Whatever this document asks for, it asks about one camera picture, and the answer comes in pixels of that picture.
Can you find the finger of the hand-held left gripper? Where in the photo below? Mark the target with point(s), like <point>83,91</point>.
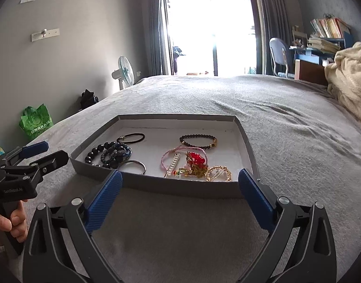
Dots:
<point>34,149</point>
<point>50,160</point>

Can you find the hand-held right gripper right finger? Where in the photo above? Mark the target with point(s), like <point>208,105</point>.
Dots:
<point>254,200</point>

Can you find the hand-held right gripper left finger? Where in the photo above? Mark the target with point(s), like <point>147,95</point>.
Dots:
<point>103,203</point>

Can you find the gold hair clip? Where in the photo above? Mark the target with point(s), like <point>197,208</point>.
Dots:
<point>211,171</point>

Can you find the red bead hair ornament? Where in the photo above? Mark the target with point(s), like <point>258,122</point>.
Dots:
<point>195,156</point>

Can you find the pearl hair clip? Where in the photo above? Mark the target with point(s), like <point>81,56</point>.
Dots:
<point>174,162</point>

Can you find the grey cardboard box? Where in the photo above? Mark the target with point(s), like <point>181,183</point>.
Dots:
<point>157,129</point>

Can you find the person's left hand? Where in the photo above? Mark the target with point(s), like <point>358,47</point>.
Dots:
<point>19,221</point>

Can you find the green shopping bag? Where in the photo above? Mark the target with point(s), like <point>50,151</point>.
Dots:
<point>36,122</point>

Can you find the plain silver bangle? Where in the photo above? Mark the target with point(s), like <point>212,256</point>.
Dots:
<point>143,165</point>

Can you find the black bag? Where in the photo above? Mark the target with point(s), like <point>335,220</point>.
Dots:
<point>89,100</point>

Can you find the white standing fan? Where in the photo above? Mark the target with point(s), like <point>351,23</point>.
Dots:
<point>124,69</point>

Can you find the pink board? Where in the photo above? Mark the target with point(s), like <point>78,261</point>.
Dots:
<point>297,69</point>

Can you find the brown cabinet panel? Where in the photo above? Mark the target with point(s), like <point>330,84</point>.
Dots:
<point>313,73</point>

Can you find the blue desk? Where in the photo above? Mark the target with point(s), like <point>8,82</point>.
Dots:
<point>313,57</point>

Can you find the blue chair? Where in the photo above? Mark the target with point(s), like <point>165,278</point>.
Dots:
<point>277,47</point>

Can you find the cream blanket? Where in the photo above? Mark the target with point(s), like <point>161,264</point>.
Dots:
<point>351,76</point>

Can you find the dark curtain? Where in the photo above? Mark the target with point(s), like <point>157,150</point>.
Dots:
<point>275,20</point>
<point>154,26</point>

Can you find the small white shelf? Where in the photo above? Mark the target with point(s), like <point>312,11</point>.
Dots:
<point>298,37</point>

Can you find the stack of papers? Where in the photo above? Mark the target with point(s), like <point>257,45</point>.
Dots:
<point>322,44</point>

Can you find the row of books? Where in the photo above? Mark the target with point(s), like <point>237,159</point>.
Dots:
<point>328,28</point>

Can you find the white wall hook rack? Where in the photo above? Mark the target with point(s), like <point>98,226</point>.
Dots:
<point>44,34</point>

